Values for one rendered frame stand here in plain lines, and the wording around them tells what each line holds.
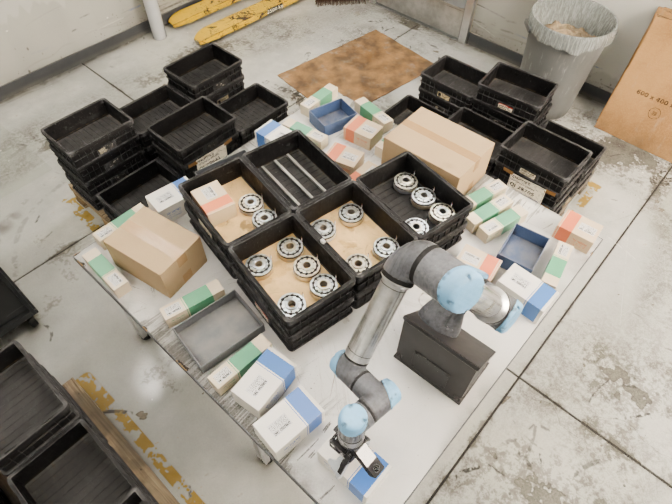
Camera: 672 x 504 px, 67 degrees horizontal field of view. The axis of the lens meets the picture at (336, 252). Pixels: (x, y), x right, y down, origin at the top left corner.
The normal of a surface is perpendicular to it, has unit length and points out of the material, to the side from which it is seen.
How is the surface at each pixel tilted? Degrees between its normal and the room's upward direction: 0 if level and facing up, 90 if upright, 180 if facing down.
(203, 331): 0
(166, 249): 0
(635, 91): 76
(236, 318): 0
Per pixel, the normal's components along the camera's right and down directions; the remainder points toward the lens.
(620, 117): -0.62, 0.38
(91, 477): 0.01, -0.61
